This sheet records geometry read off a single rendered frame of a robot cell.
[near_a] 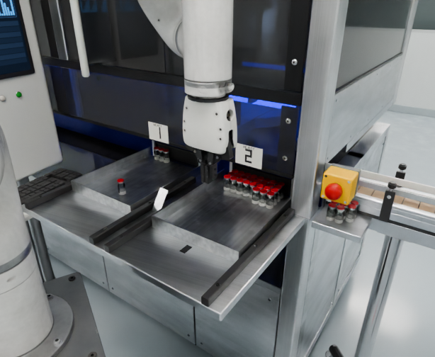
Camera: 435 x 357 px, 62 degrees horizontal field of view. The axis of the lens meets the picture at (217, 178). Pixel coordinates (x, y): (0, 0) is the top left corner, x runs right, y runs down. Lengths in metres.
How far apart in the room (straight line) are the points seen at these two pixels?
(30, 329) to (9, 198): 0.22
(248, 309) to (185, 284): 0.57
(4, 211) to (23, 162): 0.88
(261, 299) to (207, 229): 0.41
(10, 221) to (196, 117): 0.34
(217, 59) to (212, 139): 0.14
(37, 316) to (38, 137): 0.92
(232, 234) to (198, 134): 0.33
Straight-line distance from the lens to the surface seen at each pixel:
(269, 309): 1.27
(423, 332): 2.09
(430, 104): 5.56
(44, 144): 1.55
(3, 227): 0.63
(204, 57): 0.61
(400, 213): 1.04
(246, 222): 0.96
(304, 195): 0.97
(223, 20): 0.62
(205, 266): 0.82
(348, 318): 2.01
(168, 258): 0.85
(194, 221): 0.96
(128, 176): 1.23
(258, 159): 0.99
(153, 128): 1.21
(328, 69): 0.86
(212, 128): 0.65
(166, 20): 0.70
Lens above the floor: 1.41
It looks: 27 degrees down
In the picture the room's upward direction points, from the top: straight up
